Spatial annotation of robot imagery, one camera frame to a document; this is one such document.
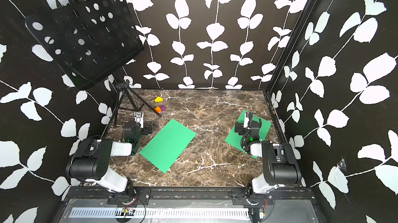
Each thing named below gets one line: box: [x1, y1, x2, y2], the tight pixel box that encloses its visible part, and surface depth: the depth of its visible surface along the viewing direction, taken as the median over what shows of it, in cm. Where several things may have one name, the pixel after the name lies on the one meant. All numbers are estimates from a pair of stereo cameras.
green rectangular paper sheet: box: [139, 118, 197, 174], surface depth 98 cm
